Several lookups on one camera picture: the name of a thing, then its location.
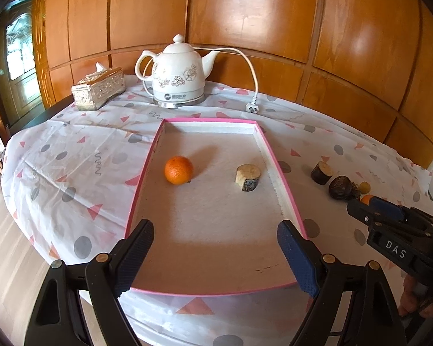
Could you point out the silver kettle base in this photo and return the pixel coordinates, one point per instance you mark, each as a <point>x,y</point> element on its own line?
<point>178,103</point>

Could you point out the wooden glass door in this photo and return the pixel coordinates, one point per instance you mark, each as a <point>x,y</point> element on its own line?
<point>20,61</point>

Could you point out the small yellow fruit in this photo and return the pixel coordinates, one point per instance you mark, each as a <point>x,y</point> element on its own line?
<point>364,187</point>

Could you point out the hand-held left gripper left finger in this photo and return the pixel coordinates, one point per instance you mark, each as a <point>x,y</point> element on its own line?
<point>135,256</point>

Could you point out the person's right hand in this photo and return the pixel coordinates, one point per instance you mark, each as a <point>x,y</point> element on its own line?
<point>407,297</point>

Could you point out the white floral ceramic kettle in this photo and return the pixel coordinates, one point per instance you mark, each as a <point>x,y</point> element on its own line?
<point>175,72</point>

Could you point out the dark skinned sugarcane piece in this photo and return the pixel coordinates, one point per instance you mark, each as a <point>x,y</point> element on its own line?
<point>321,173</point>

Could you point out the pale sugarcane piece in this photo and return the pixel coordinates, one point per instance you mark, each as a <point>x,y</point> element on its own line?
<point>247,176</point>

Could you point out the ornate silver tissue box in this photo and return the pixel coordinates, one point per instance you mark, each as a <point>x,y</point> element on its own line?
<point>97,90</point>

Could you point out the pink rimmed white tray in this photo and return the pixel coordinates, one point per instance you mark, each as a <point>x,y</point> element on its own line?
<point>220,216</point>

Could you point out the large orange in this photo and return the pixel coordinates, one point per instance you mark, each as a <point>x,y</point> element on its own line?
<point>179,170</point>

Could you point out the small orange fruit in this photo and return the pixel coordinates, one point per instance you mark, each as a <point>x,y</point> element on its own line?
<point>366,199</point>

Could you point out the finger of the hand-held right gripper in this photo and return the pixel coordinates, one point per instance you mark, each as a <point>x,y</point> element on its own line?
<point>386,207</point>
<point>361,211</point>

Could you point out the dark brown round fruit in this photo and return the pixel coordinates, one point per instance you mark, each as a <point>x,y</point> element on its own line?
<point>341,187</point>

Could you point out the white patterned tablecloth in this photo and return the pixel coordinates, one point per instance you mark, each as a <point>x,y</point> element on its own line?
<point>75,151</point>

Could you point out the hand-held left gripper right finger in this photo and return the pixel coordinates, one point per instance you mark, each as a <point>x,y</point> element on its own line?
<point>297,256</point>

